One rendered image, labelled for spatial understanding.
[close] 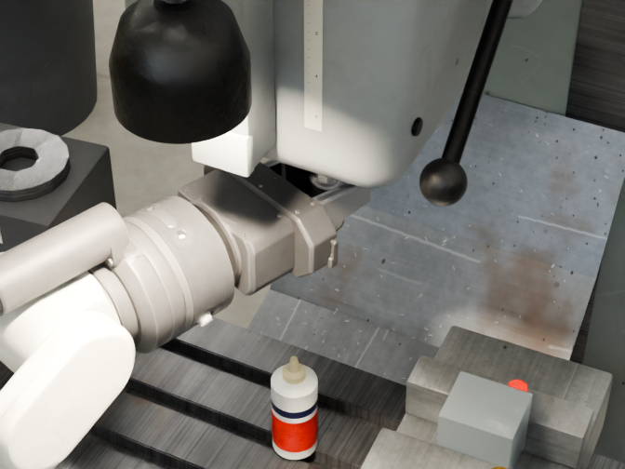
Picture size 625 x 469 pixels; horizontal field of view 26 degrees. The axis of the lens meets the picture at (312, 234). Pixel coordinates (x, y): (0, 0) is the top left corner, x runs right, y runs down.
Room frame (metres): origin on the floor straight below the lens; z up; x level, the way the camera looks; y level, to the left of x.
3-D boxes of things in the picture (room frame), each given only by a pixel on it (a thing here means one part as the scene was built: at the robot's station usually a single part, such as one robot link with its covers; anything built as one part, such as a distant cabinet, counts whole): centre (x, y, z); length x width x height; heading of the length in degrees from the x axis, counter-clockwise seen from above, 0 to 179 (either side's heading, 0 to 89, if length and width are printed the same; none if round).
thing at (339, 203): (0.75, -0.02, 1.23); 0.06 x 0.02 x 0.03; 132
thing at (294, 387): (0.79, 0.02, 0.98); 0.04 x 0.04 x 0.11
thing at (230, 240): (0.71, 0.07, 1.23); 0.13 x 0.12 x 0.10; 42
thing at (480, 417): (0.71, -0.13, 1.04); 0.06 x 0.05 x 0.06; 66
